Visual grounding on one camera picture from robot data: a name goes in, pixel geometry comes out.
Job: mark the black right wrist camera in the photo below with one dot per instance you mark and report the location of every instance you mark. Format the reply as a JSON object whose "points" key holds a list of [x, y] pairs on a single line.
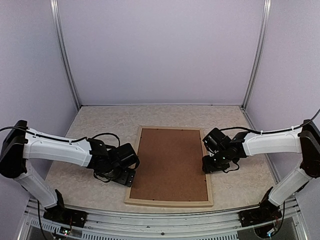
{"points": [[216, 140]]}

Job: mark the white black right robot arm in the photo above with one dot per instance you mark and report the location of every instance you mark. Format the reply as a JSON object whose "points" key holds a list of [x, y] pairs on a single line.
{"points": [[298, 146]]}

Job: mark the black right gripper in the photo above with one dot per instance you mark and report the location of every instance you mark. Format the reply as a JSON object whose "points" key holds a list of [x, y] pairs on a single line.
{"points": [[207, 166]]}

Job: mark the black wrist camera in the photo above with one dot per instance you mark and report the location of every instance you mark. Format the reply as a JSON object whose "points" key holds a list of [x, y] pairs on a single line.
{"points": [[216, 140], [127, 157]]}

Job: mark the aluminium enclosure post right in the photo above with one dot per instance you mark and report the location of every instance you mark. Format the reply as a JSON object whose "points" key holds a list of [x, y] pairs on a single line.
{"points": [[258, 54]]}

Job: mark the aluminium enclosure post left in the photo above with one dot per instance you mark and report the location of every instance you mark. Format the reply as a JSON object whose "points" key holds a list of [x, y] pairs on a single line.
{"points": [[54, 5]]}

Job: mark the aluminium front rail base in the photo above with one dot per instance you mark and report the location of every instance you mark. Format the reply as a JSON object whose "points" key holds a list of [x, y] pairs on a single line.
{"points": [[116, 225]]}

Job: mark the aluminium enclosure post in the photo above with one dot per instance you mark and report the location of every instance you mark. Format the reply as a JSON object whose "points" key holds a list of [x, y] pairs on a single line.
{"points": [[258, 54], [54, 5]]}

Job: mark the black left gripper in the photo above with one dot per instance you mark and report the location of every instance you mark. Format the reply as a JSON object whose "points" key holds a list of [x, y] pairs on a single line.
{"points": [[126, 179]]}

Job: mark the brown hardboard backing panel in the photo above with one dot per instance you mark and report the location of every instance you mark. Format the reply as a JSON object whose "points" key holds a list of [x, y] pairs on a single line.
{"points": [[170, 165]]}

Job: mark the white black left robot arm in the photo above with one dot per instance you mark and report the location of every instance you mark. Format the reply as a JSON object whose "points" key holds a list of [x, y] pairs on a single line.
{"points": [[24, 144]]}

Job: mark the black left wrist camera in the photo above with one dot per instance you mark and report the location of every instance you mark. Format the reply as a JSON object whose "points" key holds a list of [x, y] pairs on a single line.
{"points": [[127, 157]]}

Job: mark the light wooden picture frame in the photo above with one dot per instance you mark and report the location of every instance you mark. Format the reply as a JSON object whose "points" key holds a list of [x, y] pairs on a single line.
{"points": [[167, 203]]}

